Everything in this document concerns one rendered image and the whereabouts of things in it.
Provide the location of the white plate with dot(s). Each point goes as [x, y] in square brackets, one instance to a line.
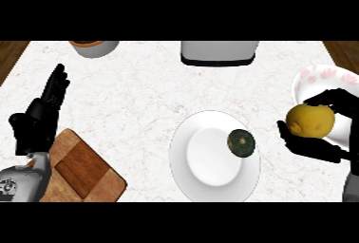
[215, 156]

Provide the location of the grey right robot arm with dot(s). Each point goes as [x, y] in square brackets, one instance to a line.
[352, 187]

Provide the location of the white appliance with black base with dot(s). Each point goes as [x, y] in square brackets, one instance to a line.
[219, 53]

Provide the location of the yellow lemon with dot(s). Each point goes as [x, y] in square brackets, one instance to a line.
[311, 121]

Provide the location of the dark green round vegetable slice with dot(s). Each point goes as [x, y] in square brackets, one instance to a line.
[241, 143]

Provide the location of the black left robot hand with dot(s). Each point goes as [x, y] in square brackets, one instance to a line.
[40, 120]

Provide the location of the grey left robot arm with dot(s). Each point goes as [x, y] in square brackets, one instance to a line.
[23, 180]

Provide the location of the white bowl with pink flowers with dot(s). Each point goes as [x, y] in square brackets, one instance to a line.
[322, 85]

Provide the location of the wooden cutting board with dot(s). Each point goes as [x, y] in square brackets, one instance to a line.
[82, 169]

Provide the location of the grey pot with orange rim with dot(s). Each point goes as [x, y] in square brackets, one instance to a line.
[95, 48]

